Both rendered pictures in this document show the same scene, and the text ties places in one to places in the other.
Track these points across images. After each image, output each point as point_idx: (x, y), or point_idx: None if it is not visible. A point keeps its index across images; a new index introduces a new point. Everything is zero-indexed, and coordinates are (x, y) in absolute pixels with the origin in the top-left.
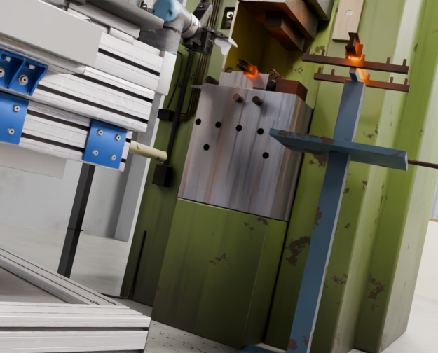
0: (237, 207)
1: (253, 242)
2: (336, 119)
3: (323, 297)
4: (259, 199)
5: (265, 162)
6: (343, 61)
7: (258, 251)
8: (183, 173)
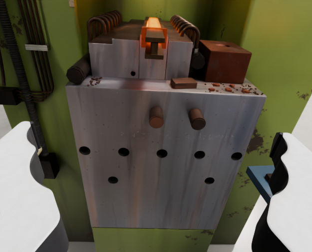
0: (175, 227)
1: (197, 246)
2: (264, 79)
3: (234, 218)
4: (202, 218)
5: (209, 188)
6: None
7: (203, 250)
8: (89, 208)
